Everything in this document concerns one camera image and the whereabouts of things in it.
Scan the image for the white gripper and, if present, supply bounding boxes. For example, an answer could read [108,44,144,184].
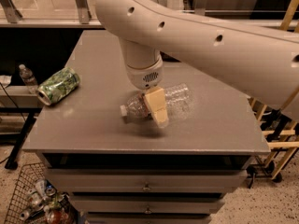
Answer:
[126,57,169,128]

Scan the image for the clear plastic water bottle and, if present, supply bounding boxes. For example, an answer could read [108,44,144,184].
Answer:
[120,83,192,120]

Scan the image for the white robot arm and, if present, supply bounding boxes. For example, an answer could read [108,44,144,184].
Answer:
[95,0,299,121]

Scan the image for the small upright water bottle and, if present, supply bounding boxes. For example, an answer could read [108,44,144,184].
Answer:
[19,64,38,94]

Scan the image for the grey drawer cabinet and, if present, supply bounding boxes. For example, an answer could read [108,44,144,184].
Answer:
[24,30,269,224]

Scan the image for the green patterned drink can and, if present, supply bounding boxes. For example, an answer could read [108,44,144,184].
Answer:
[36,67,80,105]

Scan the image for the cans in basket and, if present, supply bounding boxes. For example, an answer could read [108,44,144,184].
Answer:
[19,178,76,224]

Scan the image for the wooden yellow frame cart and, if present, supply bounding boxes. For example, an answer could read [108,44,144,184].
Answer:
[247,0,299,189]

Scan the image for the wire basket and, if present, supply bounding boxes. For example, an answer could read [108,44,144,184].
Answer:
[4,163,77,224]

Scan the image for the metal railing frame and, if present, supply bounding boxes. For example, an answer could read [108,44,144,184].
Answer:
[0,0,291,28]

